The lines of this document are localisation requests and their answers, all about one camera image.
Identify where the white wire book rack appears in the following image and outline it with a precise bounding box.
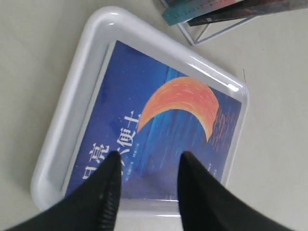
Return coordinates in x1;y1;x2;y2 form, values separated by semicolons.
161;0;254;46

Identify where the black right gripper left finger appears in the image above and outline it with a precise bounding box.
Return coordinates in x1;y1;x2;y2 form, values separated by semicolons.
10;151;121;231

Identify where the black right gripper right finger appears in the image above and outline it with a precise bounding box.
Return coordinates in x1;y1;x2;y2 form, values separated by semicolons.
177;151;289;231

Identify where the blue moon cover book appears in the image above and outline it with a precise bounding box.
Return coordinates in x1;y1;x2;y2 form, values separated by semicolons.
66;41;242;201

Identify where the black spine book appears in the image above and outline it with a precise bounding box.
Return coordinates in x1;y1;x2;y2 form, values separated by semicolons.
188;0;308;26

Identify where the white plastic tray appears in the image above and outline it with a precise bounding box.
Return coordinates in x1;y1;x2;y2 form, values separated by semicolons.
31;6;249;217

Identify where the red teal spine book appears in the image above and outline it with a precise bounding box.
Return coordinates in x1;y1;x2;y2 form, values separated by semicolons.
162;0;241;26

